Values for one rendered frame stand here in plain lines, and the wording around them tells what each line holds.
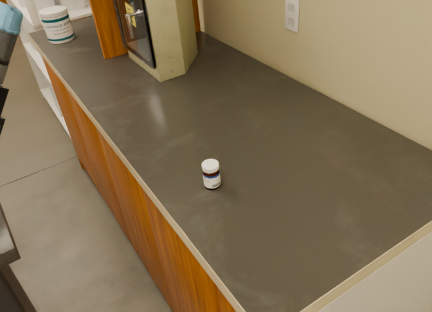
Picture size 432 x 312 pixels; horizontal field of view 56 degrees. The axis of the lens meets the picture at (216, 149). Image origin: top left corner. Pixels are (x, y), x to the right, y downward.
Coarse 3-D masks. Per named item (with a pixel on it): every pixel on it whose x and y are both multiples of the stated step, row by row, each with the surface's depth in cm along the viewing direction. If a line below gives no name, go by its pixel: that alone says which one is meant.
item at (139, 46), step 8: (120, 0) 159; (128, 0) 151; (136, 0) 144; (120, 8) 163; (136, 8) 147; (144, 8) 142; (120, 16) 166; (136, 16) 150; (144, 16) 143; (136, 24) 153; (144, 24) 146; (128, 32) 166; (136, 32) 157; (144, 32) 149; (128, 40) 169; (136, 40) 160; (144, 40) 153; (128, 48) 174; (136, 48) 164; (144, 48) 156; (136, 56) 168; (144, 56) 159; (152, 56) 152; (152, 64) 155
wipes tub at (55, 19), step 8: (48, 8) 199; (56, 8) 198; (64, 8) 197; (40, 16) 195; (48, 16) 193; (56, 16) 194; (64, 16) 197; (48, 24) 196; (56, 24) 196; (64, 24) 198; (48, 32) 198; (56, 32) 198; (64, 32) 199; (72, 32) 204; (48, 40) 203; (56, 40) 200; (64, 40) 201
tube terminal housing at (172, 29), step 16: (160, 0) 143; (176, 0) 147; (160, 16) 146; (176, 16) 149; (192, 16) 167; (160, 32) 149; (176, 32) 152; (192, 32) 168; (160, 48) 152; (176, 48) 155; (192, 48) 170; (144, 64) 167; (160, 64) 155; (176, 64) 159; (160, 80) 158
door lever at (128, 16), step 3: (135, 12) 145; (138, 12) 146; (126, 15) 144; (129, 15) 144; (132, 15) 145; (135, 15) 146; (138, 15) 147; (126, 18) 145; (129, 18) 145; (129, 21) 145; (129, 24) 146; (129, 27) 146; (132, 27) 147; (129, 30) 147; (132, 30) 147; (132, 33) 148; (132, 36) 148
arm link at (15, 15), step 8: (0, 8) 75; (8, 8) 76; (16, 8) 78; (0, 16) 75; (8, 16) 76; (16, 16) 77; (0, 24) 76; (8, 24) 77; (16, 24) 78; (0, 32) 76; (8, 32) 77; (16, 32) 78; (0, 40) 76; (8, 40) 78; (16, 40) 80; (0, 48) 77; (8, 48) 78; (0, 56) 77; (8, 56) 79
